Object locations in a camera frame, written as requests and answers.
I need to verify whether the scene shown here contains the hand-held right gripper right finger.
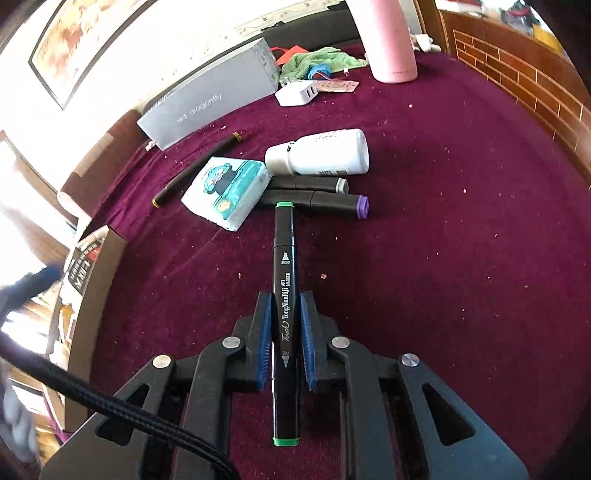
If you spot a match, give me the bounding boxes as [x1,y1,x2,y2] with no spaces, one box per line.
[300,291,531,480]

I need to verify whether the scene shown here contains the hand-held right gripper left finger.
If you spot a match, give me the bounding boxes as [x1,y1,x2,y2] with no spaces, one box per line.
[41,291,273,480]

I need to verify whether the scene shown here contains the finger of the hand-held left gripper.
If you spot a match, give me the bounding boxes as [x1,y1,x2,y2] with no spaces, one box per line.
[0,263,63,319]

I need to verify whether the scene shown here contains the cardboard box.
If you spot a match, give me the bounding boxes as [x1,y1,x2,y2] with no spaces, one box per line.
[46,224,129,435]

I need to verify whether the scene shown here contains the black marker green cap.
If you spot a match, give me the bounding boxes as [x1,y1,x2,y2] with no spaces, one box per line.
[271,202,300,448]

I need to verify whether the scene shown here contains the white plastic bottle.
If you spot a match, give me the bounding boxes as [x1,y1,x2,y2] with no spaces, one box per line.
[264,129,370,177]

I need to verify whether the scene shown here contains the black printed packet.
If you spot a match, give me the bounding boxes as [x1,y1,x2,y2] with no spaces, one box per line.
[65,231,109,301]

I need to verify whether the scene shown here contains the black marker purple cap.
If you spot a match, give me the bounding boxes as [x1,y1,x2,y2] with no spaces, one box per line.
[259,189,371,219]

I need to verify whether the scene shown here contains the cartoon tissue pack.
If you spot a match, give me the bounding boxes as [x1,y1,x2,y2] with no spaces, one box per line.
[181,157,272,232]

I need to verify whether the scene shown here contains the black marker grey cap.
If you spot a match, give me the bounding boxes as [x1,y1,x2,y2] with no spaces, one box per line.
[265,176,349,195]

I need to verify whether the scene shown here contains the maroon tablecloth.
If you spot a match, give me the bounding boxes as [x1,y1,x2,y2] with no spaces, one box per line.
[60,41,591,480]

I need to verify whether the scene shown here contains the black marker yellow cap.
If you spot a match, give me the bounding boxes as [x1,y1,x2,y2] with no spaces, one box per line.
[152,132,244,208]

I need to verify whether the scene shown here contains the white usb charger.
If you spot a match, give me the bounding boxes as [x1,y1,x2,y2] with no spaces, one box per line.
[276,79,319,107]

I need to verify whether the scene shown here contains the grey rectangular box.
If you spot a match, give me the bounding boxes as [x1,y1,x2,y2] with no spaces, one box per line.
[137,38,281,151]

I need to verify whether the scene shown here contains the pink sachet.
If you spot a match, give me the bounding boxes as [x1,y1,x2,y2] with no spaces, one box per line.
[318,79,360,94]

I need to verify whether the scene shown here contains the green cloth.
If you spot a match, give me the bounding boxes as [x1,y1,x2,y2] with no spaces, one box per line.
[280,47,369,80]

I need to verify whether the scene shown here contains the red tote bag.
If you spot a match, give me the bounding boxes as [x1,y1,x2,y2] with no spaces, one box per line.
[270,45,310,65]

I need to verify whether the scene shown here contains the pink water bottle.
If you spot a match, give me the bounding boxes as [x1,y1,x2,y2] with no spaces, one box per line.
[346,0,419,84]

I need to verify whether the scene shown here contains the black sofa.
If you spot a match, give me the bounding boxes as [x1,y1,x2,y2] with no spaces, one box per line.
[259,9,365,52]

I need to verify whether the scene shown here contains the white plug adapter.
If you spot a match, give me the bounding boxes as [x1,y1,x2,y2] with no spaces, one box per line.
[409,32,440,54]

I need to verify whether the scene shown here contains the black braided cable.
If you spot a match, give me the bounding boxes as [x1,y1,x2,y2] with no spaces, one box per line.
[0,330,241,480]

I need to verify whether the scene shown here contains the framed wall painting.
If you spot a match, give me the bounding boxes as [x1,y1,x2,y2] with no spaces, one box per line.
[28,0,162,110]

